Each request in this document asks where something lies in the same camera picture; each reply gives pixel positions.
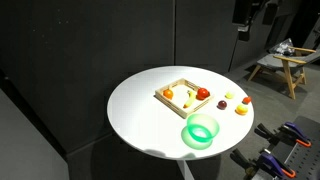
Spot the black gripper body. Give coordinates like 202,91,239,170
232,0,259,26

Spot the translucent green plastic bowl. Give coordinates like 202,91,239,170
186,113,221,144

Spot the clear plastic bag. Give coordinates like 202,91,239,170
269,38,296,56

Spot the wooden armchair grey cushion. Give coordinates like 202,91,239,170
247,46,320,100

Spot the red toy tomato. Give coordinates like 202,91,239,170
195,87,211,101

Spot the yellow-orange toy fruit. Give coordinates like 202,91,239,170
235,103,249,116

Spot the yellow toy banana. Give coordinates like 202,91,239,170
183,89,198,109

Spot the square wooden tray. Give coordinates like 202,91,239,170
154,77,215,120

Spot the toy orange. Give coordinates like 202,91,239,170
162,88,174,100

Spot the purple orange-tipped spring clamp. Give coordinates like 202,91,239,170
230,148,297,179
254,121,313,148

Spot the black perforated breadboard cart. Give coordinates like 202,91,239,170
266,115,320,180

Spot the white table pedestal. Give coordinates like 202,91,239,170
176,159,195,180

